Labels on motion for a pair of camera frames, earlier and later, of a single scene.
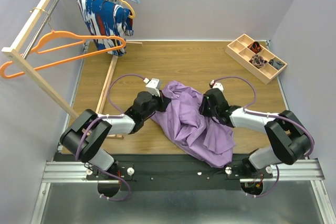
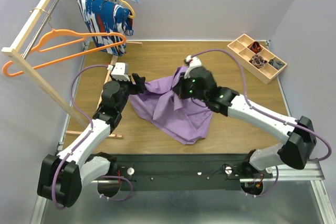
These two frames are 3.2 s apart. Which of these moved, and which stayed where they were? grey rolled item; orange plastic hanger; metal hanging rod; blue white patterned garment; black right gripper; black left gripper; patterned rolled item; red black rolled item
Moved: black right gripper; orange plastic hanger; black left gripper
Stayed: grey rolled item; blue white patterned garment; patterned rolled item; red black rolled item; metal hanging rod
